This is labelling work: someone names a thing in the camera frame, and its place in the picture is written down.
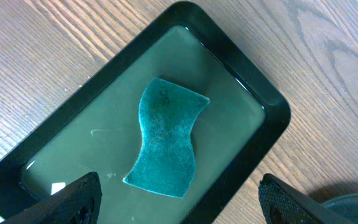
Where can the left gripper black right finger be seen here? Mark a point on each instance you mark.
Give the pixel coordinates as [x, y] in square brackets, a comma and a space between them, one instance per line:
[281, 203]

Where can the black rectangular tray with water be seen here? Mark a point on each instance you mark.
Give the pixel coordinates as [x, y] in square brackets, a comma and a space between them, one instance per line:
[97, 129]

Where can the green and yellow sponge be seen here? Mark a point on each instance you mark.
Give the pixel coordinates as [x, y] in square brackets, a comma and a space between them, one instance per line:
[166, 163]

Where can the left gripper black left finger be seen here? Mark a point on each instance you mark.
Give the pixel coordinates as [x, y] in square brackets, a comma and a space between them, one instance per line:
[78, 202]

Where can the round black serving tray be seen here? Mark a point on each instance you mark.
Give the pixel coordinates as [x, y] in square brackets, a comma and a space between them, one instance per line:
[345, 206]

